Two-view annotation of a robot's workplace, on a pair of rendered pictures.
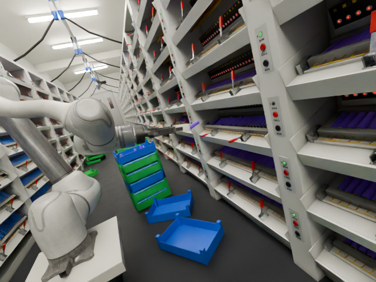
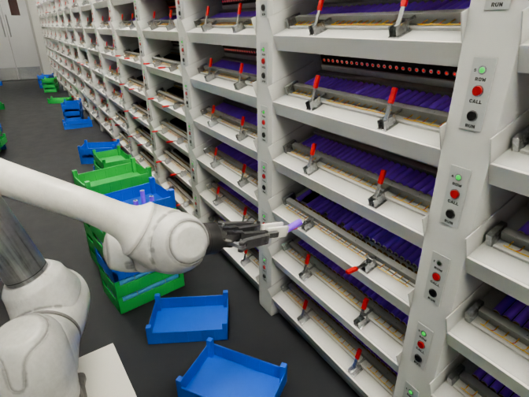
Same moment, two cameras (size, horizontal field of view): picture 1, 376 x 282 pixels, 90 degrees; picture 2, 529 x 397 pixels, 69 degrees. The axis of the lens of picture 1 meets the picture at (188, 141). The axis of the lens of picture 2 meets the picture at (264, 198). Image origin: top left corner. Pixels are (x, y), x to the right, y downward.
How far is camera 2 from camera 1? 0.44 m
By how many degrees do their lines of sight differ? 18
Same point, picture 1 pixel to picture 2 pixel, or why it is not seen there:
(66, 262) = not seen: outside the picture
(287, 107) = (458, 280)
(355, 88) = not seen: outside the picture
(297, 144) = (451, 322)
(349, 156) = (510, 365)
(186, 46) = (294, 54)
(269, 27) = (475, 180)
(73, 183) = (53, 291)
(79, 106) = (178, 240)
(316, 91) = (504, 286)
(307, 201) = (436, 384)
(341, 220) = not seen: outside the picture
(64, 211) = (58, 358)
